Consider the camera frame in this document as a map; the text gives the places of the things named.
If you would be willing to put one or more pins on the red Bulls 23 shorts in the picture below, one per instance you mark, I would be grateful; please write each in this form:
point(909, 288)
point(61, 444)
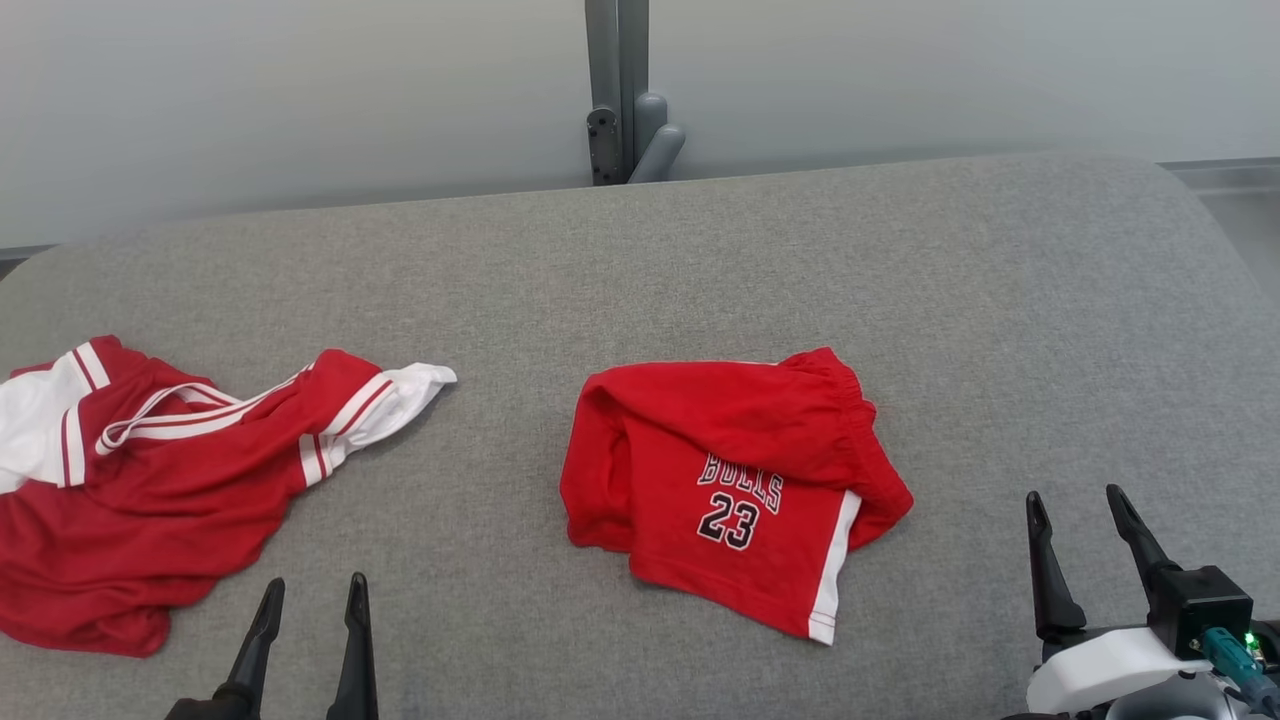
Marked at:
point(700, 420)

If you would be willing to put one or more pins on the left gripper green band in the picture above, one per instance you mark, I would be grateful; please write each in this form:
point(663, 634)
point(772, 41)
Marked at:
point(210, 710)

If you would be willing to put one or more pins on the dark grey hinge bracket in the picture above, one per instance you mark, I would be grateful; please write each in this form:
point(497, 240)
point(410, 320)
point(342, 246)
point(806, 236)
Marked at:
point(603, 145)

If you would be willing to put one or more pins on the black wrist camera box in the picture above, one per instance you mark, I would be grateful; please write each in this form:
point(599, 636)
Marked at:
point(1200, 605)

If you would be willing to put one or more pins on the red white basketball jersey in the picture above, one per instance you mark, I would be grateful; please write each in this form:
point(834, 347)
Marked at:
point(150, 520)

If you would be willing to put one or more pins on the grey cylindrical tube lever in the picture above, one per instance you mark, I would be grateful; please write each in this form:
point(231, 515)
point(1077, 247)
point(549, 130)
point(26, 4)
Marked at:
point(655, 145)

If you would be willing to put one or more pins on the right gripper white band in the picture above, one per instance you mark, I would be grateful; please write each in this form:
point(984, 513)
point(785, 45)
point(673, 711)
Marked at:
point(1095, 670)

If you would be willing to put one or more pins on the grey metal post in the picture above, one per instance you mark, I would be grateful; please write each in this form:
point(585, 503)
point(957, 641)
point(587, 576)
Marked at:
point(605, 60)

